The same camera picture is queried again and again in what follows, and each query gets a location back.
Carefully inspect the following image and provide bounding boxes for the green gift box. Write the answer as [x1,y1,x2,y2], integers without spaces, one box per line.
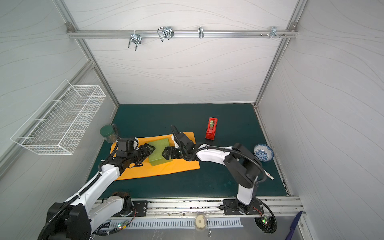
[148,139,172,167]

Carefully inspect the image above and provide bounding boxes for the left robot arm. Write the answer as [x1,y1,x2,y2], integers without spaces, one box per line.
[38,139,156,240]

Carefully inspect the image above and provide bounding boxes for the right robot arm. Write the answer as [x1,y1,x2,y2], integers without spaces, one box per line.
[162,132,267,209]

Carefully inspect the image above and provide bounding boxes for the green table mat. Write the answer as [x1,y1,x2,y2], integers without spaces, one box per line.
[86,103,288,199]

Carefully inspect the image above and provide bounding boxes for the red tape dispenser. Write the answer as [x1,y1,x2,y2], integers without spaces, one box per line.
[205,118,218,140]

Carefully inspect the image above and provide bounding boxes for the green lidded glass jar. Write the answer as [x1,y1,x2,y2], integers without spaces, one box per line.
[100,124,119,144]

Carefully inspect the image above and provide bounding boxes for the blue white ceramic bowl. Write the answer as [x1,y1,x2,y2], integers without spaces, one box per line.
[254,144,274,162]

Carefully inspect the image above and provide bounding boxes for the metal U-bolt clamp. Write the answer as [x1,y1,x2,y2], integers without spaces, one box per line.
[128,32,142,51]
[157,26,175,42]

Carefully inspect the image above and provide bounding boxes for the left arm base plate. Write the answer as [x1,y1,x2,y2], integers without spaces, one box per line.
[117,201,148,218]

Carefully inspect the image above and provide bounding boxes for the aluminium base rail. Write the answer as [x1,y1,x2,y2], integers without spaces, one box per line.
[132,196,307,219]

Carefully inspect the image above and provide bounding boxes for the white vented cable duct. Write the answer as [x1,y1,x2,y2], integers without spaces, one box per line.
[124,218,244,230]

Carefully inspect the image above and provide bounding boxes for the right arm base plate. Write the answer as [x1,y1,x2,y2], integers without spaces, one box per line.
[219,198,265,216]

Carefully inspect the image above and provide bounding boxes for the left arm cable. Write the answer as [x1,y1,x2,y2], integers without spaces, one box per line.
[92,209,137,237]

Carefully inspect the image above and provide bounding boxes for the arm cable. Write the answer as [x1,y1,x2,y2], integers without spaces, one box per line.
[92,209,137,237]
[254,199,278,234]

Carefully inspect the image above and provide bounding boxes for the white wire basket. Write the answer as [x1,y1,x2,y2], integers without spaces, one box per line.
[11,80,106,156]

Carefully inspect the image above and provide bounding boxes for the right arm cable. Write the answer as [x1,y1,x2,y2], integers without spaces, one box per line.
[254,199,278,234]

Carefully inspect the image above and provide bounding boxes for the blue handled tool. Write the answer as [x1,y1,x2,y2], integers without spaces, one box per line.
[285,211,303,240]

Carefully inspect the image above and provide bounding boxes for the aluminium crossbar rail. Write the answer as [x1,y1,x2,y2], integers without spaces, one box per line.
[67,29,299,39]

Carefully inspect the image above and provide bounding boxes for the metal bracket with bolts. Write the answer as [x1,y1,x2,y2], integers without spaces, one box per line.
[260,27,287,39]

